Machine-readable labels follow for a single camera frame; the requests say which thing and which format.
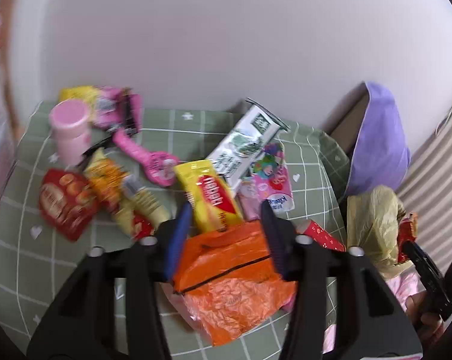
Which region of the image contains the pink round jar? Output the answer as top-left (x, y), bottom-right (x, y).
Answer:
top-left (49, 98), bottom-right (91, 166)

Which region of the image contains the yellow snack packet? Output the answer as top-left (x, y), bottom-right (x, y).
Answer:
top-left (174, 159), bottom-right (244, 233)

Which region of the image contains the pink yellow candy wrapper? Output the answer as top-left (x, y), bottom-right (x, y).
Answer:
top-left (58, 85), bottom-right (142, 130)

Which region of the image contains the green white milk carton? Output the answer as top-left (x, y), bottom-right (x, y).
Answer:
top-left (207, 97), bottom-right (290, 193)

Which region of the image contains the beige striped curtain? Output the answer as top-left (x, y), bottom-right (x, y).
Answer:
top-left (397, 107), bottom-right (452, 272)

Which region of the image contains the pink spoon shaped package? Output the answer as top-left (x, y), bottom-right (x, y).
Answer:
top-left (112, 129), bottom-right (180, 188)

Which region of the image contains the person right hand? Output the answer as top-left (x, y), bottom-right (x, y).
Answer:
top-left (406, 291), bottom-right (445, 345)

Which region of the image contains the gold red noodle snack packet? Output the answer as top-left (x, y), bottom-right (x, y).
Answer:
top-left (84, 148), bottom-right (171, 240)

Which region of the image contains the colourful tissue pack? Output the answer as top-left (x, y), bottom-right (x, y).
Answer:
top-left (237, 142), bottom-right (295, 221)

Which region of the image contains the purple pillow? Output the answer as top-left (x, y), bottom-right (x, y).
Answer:
top-left (345, 81), bottom-right (411, 197)

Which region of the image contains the orange plastic bag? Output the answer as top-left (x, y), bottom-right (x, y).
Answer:
top-left (161, 220), bottom-right (296, 346)

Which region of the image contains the yellow trash bag bin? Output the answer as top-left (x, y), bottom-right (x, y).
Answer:
top-left (346, 185), bottom-right (412, 280)

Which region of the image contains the red snack wrapper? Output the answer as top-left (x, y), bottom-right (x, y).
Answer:
top-left (397, 212), bottom-right (418, 264)

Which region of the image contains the red cracker packet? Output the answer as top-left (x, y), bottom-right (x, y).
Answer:
top-left (38, 168), bottom-right (99, 242)

